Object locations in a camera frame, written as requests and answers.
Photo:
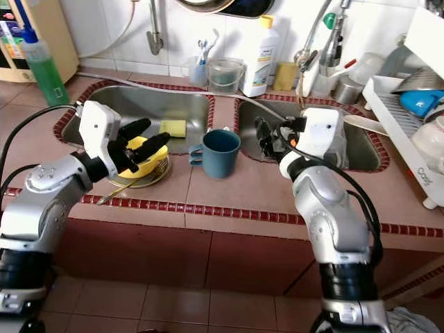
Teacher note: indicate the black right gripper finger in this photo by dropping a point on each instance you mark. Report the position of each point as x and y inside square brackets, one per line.
[264, 129]
[270, 148]

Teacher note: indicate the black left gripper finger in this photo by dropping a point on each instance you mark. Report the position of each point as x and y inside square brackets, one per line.
[154, 147]
[135, 130]

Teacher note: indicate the yellow plastic bowl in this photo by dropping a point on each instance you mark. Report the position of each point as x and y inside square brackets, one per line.
[154, 166]

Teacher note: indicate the metal spoon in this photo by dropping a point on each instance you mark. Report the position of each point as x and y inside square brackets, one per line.
[111, 196]

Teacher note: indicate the blue plastic cup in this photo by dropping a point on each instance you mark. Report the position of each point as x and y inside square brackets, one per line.
[220, 156]

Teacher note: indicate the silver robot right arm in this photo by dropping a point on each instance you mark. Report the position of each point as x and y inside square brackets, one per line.
[326, 222]

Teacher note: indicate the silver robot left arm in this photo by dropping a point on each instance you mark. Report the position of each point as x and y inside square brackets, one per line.
[41, 208]

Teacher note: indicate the yellow green scrub sponge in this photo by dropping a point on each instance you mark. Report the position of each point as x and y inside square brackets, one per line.
[173, 128]

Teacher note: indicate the stainless steel sink basin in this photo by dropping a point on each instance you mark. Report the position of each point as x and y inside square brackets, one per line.
[146, 104]
[364, 149]

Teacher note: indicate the plain yellow sponge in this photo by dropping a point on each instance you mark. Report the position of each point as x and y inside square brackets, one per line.
[284, 78]

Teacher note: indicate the clear plastic container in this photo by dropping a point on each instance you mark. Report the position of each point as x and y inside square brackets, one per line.
[225, 80]

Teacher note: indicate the white bottle yellow cap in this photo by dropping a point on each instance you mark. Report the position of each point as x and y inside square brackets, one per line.
[259, 62]

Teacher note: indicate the steel cup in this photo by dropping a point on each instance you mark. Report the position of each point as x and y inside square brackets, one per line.
[347, 91]

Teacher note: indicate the clear toothbrush cup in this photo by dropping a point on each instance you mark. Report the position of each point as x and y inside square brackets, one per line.
[193, 73]

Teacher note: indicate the green dish soap bottle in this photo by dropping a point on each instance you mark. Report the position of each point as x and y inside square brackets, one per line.
[48, 76]

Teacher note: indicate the chrome sink faucet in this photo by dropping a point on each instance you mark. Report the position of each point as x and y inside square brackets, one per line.
[338, 41]

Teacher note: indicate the white dish rack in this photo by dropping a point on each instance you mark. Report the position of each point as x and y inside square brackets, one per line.
[399, 139]

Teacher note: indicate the beige water purifier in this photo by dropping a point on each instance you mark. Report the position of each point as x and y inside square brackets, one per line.
[62, 35]

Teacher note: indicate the dark hanging wok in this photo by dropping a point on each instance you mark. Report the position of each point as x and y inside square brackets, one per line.
[243, 7]

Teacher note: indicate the blue bowl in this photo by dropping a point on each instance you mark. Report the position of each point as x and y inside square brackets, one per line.
[420, 104]

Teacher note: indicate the white teapot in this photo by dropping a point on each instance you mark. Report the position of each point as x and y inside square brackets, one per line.
[430, 146]

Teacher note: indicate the steel bowl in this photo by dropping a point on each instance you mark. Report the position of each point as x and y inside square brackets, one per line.
[420, 80]

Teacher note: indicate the white crumpled cloth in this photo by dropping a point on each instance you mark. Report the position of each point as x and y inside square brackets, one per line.
[413, 322]

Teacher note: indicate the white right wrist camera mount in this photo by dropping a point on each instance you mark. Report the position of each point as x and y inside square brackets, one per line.
[326, 128]

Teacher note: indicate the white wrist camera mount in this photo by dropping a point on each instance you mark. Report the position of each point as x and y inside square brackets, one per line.
[326, 128]
[97, 128]

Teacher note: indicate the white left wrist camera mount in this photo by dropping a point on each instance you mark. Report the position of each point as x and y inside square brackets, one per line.
[97, 128]

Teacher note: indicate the wall mounted water tap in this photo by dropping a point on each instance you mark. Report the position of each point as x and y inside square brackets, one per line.
[155, 38]

